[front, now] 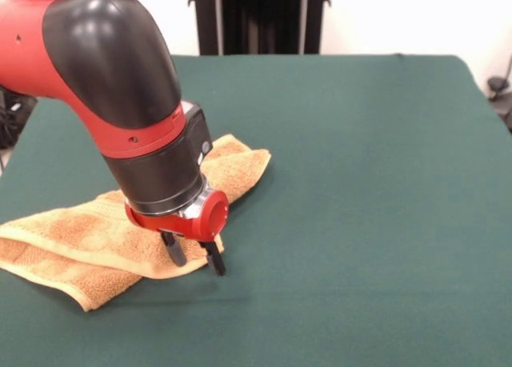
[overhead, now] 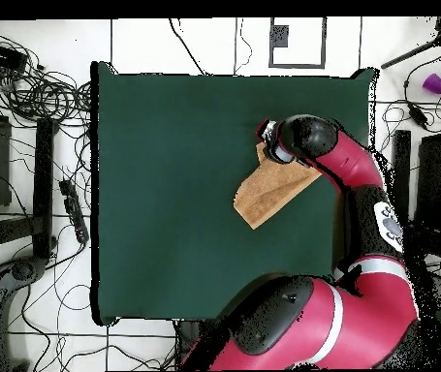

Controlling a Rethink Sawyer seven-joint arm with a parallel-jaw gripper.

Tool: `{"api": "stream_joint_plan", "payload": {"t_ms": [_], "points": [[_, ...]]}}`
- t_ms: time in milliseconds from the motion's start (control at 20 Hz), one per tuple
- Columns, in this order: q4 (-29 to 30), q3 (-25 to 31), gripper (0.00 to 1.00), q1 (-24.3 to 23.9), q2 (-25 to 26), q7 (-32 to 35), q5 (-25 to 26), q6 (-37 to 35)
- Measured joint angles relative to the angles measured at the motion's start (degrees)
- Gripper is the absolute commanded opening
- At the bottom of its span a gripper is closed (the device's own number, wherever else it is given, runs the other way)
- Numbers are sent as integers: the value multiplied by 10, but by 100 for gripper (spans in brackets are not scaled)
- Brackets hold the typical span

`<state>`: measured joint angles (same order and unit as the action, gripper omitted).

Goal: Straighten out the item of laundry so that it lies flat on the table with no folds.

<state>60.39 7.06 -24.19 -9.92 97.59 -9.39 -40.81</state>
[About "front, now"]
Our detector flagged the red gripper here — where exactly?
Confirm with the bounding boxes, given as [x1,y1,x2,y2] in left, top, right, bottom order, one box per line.
[123,189,230,277]

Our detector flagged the orange terry towel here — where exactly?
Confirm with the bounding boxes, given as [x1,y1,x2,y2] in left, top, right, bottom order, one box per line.
[0,134,272,313]

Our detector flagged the dark green table cloth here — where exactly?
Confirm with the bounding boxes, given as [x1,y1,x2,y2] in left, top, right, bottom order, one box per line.
[0,54,512,367]

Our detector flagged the small black stand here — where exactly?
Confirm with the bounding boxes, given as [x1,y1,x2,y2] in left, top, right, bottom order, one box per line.
[486,77,512,135]

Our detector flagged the black equipment with cables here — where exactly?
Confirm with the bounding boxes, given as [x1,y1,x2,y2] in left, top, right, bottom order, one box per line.
[0,89,39,149]

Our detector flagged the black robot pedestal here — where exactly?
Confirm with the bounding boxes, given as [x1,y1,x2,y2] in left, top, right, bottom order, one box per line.
[186,0,333,56]

